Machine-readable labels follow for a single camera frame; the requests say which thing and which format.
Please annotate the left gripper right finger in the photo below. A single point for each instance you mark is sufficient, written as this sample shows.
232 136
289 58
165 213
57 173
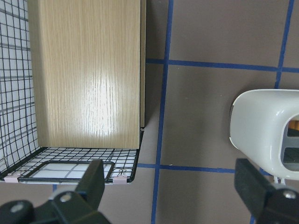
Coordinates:
268 203

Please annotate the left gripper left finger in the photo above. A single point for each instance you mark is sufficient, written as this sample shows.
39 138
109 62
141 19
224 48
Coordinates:
80 206

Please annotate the white toaster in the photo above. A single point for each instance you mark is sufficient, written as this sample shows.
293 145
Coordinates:
258 127

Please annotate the yellow bread slice in toaster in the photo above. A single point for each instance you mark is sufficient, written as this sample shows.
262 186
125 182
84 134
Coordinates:
294 124

